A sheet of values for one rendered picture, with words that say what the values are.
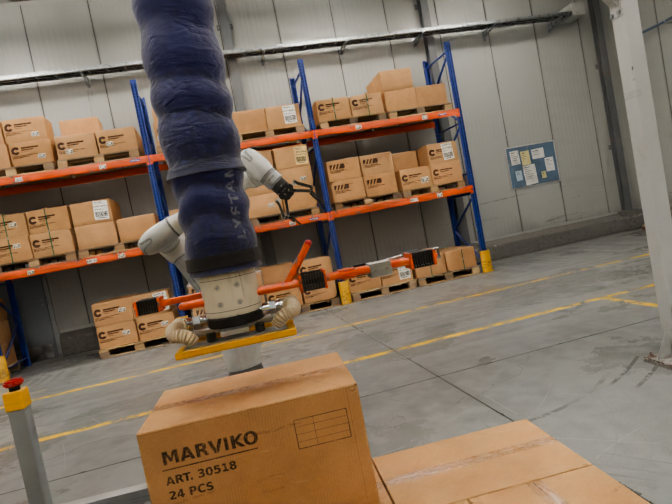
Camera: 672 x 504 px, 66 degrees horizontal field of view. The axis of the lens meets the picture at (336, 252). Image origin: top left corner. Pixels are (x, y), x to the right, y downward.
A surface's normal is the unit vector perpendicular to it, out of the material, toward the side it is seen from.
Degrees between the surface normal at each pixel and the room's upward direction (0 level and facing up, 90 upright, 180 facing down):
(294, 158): 91
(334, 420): 90
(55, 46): 90
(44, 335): 90
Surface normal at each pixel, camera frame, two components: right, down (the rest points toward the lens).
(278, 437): 0.14, 0.03
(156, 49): -0.30, 0.06
